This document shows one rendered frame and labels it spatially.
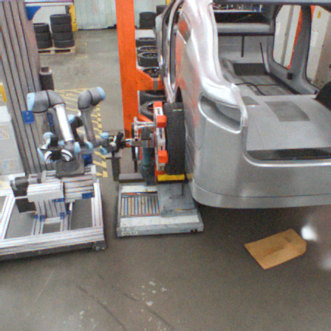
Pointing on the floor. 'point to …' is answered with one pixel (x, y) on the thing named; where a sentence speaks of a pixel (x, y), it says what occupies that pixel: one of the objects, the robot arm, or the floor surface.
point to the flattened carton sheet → (277, 248)
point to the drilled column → (116, 169)
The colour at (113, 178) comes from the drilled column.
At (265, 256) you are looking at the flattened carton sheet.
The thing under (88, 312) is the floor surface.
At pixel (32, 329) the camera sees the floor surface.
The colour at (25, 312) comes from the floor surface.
